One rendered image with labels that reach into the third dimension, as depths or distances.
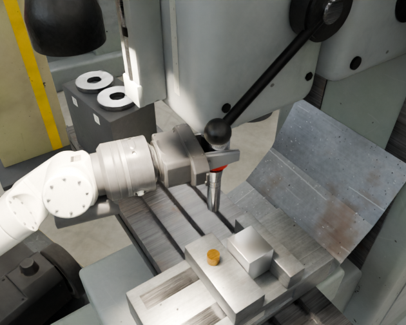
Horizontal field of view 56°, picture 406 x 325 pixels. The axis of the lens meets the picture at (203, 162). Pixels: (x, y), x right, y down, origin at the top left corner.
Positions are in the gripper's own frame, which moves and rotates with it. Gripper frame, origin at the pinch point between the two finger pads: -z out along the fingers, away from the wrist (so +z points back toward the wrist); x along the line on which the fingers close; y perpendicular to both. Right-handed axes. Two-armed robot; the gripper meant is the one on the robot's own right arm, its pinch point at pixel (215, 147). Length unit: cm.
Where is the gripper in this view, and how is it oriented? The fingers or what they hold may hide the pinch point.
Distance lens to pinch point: 62.1
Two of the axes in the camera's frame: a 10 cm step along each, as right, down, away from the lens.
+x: -3.3, -6.3, 7.1
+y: 0.0, 7.5, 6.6
